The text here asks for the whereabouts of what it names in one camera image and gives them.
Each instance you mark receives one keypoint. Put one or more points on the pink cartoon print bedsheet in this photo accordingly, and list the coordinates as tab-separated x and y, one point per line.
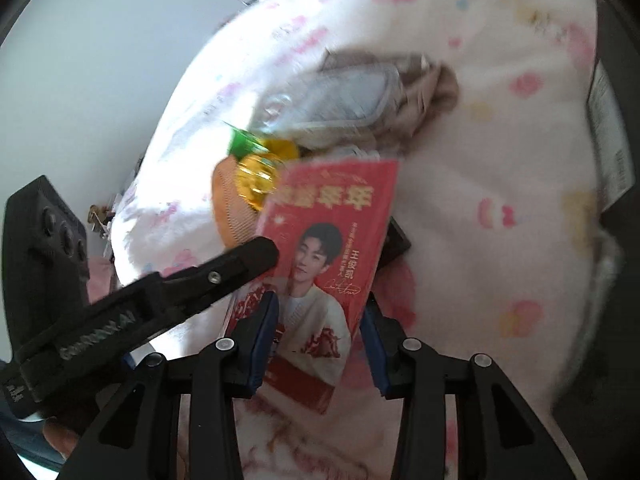
498	196

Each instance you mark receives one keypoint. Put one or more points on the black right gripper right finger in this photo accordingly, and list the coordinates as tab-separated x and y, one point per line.
499	435

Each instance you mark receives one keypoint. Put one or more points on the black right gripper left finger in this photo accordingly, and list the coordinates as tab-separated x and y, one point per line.
136	434

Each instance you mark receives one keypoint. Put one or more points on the green foil snack bag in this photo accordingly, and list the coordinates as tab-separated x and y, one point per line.
243	143

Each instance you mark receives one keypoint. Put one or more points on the brown grey cloth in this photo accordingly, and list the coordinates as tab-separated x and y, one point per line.
427	89

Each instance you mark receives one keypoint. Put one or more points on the orange knitted cloth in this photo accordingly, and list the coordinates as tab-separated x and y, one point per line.
235	219

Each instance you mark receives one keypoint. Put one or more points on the yellow foil snack bag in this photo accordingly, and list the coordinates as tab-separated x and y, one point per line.
257	173

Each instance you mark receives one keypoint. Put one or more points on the red packet with man portrait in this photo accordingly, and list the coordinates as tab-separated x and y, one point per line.
328	219

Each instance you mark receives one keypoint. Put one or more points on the clear zip pouch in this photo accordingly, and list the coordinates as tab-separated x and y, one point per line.
318	110

